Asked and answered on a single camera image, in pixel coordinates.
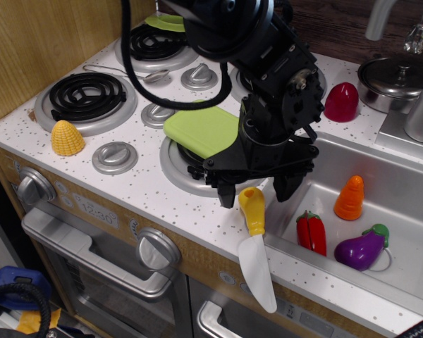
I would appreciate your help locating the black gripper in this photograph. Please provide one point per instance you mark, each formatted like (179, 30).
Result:
(272, 141)

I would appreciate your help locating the yellow handled white toy knife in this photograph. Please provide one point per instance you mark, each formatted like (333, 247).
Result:
(252, 253)

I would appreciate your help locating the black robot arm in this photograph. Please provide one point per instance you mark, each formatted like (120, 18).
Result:
(250, 36)

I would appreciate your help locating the green cutting board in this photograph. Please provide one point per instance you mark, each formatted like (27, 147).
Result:
(204, 132)

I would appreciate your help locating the red toy pepper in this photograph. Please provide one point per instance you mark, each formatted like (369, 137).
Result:
(311, 232)

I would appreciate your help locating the front right black burner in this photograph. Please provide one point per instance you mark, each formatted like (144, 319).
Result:
(176, 171)

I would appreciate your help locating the black burner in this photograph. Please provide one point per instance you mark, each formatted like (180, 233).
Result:
(153, 49)
(241, 82)
(94, 103)
(176, 171)

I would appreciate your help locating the orange toy carrot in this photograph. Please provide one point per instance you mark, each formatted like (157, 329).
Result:
(349, 204)

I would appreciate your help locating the back right black burner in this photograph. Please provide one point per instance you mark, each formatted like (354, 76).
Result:
(241, 82)

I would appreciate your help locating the silver oven dial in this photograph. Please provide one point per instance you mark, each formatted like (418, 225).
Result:
(155, 250)
(34, 187)

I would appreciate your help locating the dark red toy fruit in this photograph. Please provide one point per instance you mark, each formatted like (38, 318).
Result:
(341, 103)

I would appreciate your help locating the purple toy eggplant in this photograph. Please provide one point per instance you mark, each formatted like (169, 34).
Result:
(362, 252)

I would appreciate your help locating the silver sink basin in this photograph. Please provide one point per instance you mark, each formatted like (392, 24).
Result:
(393, 196)

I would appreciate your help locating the silver metal spoon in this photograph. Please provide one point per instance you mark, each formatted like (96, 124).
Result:
(148, 78)

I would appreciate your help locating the steel pot with lid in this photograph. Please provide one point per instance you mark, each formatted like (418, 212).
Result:
(390, 84)

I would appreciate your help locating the back left black burner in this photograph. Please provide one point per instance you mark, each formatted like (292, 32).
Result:
(153, 49)

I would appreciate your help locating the front left black burner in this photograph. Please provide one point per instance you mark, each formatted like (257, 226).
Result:
(94, 103)

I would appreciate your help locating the green plastic plate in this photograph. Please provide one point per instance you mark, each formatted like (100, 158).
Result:
(171, 23)

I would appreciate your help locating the yellow toy corn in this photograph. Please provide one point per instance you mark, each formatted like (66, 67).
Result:
(66, 140)

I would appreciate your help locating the clear hanging crystal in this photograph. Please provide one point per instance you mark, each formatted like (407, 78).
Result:
(413, 42)

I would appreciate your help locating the silver faucet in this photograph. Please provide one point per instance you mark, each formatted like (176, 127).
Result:
(378, 19)

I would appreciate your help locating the blue plastic object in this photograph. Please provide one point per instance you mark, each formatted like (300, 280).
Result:
(23, 289)

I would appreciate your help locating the silver oven door handle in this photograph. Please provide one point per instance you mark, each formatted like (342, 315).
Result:
(73, 238)

